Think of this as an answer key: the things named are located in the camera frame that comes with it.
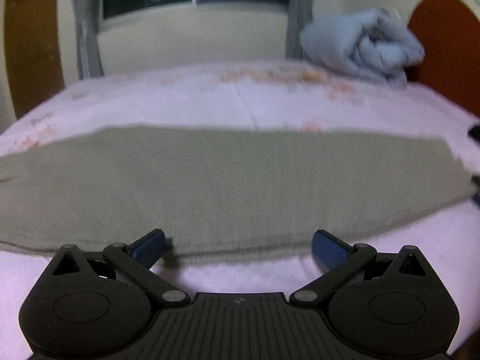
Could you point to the red headboard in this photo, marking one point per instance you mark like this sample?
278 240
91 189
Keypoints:
449 32

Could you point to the brown wooden door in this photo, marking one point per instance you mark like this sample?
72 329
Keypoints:
32 53

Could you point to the pink floral bed sheet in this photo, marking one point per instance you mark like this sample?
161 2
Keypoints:
264 96

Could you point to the light blue folded blanket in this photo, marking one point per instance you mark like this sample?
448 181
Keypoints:
366 45

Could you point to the grey curtain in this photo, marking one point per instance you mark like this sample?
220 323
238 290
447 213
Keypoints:
87 51
299 15

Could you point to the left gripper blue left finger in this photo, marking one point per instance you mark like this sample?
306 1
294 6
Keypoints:
144 252

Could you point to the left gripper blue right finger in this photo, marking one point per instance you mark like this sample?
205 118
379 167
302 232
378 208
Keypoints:
337 254

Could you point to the grey left curtain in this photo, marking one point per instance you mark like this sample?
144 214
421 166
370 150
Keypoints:
87 51

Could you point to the grey right curtain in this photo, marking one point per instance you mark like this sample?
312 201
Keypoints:
299 15

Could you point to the grey-green pants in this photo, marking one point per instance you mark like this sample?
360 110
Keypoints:
222 194

